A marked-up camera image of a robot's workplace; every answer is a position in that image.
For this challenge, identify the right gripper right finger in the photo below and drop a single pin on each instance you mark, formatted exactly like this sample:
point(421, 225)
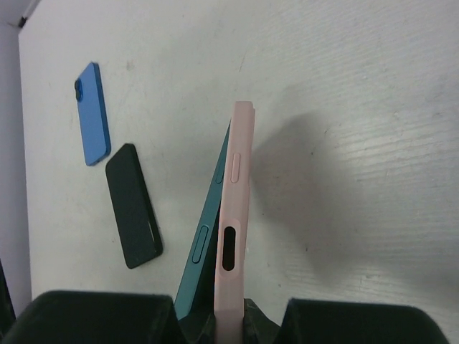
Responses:
point(257, 327)

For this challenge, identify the pink phone case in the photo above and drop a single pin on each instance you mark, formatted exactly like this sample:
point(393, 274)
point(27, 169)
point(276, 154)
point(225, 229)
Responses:
point(233, 220)

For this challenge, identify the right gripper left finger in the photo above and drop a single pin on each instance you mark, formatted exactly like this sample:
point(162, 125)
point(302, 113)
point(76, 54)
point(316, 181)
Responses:
point(199, 327)

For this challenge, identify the teal smartphone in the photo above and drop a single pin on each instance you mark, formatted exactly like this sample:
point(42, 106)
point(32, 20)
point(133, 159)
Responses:
point(196, 289)

